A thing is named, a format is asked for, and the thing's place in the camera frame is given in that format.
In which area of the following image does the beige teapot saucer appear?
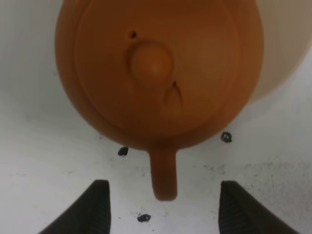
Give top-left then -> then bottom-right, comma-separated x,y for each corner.
249,0 -> 312,103

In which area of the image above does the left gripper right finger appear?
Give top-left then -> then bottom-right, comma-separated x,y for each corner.
218,181 -> 295,234

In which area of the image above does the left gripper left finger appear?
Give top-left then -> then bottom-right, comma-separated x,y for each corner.
41,180 -> 111,234

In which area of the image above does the brown clay teapot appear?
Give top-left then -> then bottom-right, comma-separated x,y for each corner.
55,0 -> 264,201

